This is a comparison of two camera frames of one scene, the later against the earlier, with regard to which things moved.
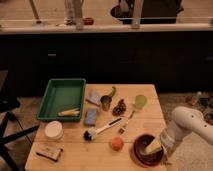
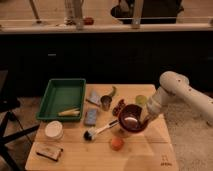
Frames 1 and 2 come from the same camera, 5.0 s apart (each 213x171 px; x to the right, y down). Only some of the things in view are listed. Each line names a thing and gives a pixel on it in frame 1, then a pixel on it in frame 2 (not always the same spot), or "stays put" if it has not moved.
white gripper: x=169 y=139 to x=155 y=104
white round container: x=53 y=130 stays put
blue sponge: x=90 y=116 stays put
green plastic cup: x=140 y=101 stays put
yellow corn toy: x=72 y=112 stays put
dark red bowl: x=139 y=154 to x=131 y=118
